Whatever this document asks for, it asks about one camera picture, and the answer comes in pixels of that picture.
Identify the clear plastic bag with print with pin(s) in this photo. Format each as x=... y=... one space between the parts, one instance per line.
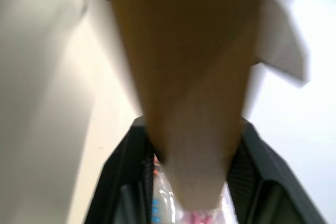
x=165 y=195

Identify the brown cardboard box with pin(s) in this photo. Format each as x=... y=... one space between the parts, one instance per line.
x=183 y=64

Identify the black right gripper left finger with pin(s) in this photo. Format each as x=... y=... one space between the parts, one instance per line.
x=126 y=176

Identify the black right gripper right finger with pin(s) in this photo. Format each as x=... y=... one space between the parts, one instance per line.
x=265 y=171

